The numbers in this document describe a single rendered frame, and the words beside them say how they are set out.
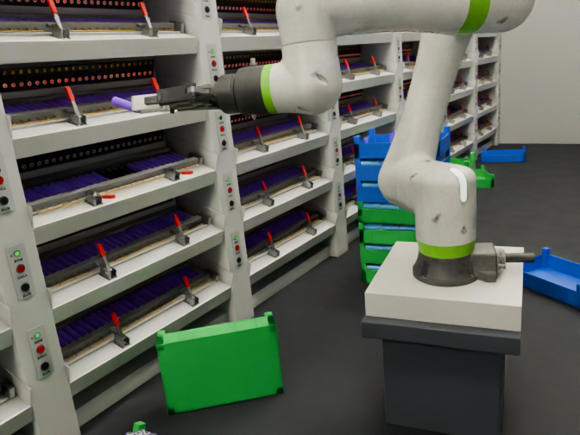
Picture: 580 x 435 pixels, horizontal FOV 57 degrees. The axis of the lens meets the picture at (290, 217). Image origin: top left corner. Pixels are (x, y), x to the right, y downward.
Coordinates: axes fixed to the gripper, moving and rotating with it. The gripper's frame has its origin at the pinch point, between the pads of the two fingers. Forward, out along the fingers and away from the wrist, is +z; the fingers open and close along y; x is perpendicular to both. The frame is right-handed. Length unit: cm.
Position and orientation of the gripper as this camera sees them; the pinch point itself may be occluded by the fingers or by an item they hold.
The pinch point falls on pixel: (150, 103)
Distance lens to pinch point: 115.9
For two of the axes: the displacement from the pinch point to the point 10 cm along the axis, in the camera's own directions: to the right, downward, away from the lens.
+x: 0.3, 10.0, -0.3
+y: -3.2, -0.2, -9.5
